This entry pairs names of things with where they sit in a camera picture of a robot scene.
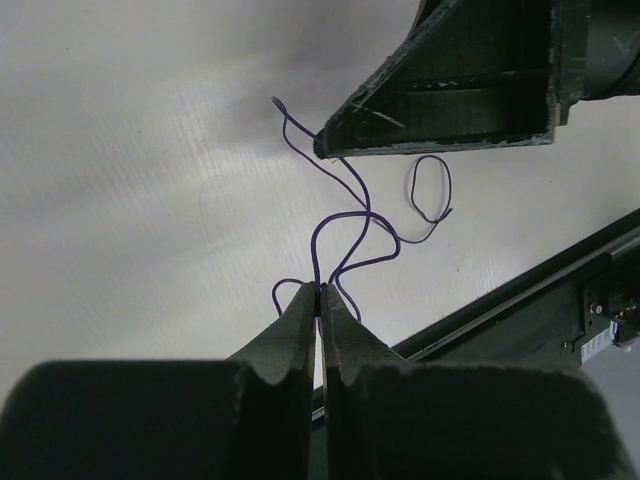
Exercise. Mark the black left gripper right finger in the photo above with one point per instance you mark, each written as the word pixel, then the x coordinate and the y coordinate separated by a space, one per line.
pixel 388 418

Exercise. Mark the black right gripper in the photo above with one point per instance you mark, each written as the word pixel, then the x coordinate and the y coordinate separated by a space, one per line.
pixel 476 74

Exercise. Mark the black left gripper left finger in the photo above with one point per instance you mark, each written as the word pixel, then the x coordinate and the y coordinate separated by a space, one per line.
pixel 245 417

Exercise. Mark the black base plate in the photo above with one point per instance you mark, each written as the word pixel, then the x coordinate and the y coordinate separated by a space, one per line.
pixel 564 324

